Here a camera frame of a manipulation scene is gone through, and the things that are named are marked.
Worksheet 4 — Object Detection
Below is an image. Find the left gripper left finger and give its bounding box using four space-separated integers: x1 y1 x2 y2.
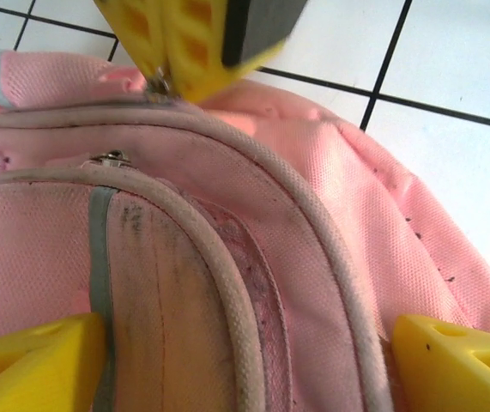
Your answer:
0 311 112 412

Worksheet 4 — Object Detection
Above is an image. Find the pink backpack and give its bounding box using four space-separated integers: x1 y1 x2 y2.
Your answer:
0 49 490 412

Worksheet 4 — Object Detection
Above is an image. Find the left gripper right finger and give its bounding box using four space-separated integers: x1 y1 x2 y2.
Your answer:
391 313 490 412

